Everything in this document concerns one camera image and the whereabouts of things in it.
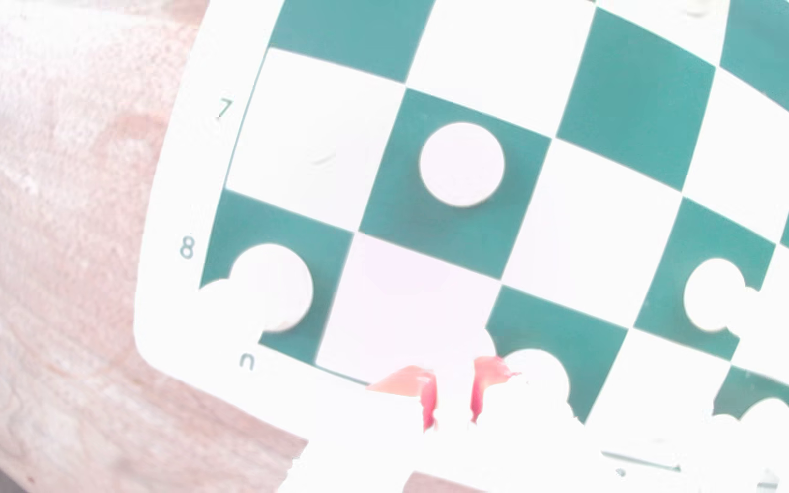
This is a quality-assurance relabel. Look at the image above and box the green white chess board mat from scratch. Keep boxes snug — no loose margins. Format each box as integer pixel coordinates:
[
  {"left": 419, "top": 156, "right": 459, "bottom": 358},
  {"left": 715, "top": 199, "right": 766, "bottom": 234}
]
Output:
[{"left": 133, "top": 0, "right": 789, "bottom": 493}]

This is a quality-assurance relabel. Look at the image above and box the white chess piece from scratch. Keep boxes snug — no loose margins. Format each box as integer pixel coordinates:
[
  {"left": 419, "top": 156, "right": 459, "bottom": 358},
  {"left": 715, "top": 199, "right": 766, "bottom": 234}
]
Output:
[
  {"left": 504, "top": 348, "right": 571, "bottom": 412},
  {"left": 429, "top": 326, "right": 500, "bottom": 439},
  {"left": 716, "top": 397, "right": 789, "bottom": 480},
  {"left": 683, "top": 257, "right": 760, "bottom": 334}
]

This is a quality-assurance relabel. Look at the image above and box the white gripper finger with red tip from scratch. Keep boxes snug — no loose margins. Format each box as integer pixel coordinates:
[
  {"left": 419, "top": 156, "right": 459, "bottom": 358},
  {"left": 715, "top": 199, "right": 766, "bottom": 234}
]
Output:
[
  {"left": 292, "top": 365, "right": 438, "bottom": 493},
  {"left": 470, "top": 355, "right": 615, "bottom": 493}
]

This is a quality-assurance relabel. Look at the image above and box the white checker piece centre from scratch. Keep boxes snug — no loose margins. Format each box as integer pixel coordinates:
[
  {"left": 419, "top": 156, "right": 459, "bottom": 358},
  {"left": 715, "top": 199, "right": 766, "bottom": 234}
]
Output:
[{"left": 419, "top": 122, "right": 506, "bottom": 208}]

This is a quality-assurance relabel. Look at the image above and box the white chess rook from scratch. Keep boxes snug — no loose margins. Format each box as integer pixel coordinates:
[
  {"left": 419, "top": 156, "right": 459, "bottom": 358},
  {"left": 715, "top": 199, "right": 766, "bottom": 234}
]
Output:
[{"left": 197, "top": 244, "right": 315, "bottom": 334}]

